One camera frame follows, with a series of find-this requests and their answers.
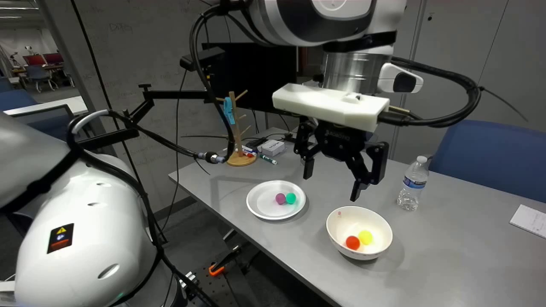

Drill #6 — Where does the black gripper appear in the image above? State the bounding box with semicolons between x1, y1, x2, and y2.
293;117;388;201

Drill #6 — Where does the yellow ball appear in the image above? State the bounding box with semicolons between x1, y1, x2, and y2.
358;230;373;245

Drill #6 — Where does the orange ball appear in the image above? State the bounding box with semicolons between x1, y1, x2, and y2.
344;235;359;250

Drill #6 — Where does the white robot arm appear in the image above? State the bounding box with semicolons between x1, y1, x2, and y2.
0;0;406;307

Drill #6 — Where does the white bowl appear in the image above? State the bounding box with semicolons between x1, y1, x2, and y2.
325;206;394;260

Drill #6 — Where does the white plate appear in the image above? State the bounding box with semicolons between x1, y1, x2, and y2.
245;178;307;221

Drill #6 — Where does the green ball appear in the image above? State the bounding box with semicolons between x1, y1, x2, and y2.
284;192;296;204

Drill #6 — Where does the purple ball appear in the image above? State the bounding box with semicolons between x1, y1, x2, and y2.
274;192;286;204

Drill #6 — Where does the small white box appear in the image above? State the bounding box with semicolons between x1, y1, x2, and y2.
257;139;284;156

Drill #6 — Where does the clear plastic water bottle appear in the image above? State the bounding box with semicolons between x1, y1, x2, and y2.
397;155;429;211

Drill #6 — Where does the wooden mug tree stand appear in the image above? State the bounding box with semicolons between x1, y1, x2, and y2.
218;90;255;167

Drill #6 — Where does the black monitor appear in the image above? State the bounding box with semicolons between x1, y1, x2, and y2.
201;42;322;112

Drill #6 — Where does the orange black clamp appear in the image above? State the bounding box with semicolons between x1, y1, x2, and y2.
206;243;243;277

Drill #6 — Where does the blue office chair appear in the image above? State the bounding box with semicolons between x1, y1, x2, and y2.
429;119;546;201

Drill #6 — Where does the white paper sheet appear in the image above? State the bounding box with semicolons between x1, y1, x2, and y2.
510;204;546;238

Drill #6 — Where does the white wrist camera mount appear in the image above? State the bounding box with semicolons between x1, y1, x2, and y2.
271;83;388;132

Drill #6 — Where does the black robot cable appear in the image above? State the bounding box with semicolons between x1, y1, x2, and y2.
377;54;482;129

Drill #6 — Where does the black camera arm mount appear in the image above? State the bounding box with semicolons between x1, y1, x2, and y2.
122;81;213;124

